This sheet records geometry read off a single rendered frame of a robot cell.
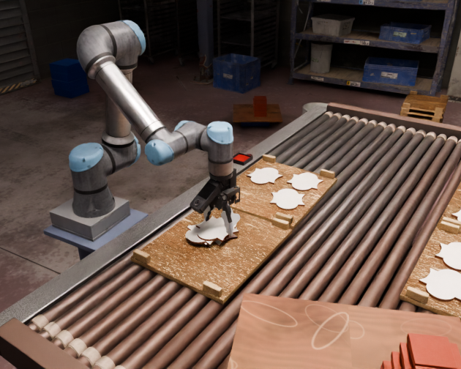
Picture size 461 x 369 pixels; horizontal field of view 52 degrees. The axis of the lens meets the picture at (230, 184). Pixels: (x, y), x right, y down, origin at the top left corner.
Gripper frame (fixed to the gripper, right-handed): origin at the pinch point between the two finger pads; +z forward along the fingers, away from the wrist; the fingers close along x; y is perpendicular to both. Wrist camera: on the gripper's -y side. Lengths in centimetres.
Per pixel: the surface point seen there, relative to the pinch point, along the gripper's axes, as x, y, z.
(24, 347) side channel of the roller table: -2, -65, 2
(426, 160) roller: -23, 106, 5
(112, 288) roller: 5.4, -37.0, 5.5
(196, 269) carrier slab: -7.8, -16.0, 3.1
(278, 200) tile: -0.8, 30.3, 2.2
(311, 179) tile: 1, 53, 2
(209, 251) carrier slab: -4.3, -7.4, 3.1
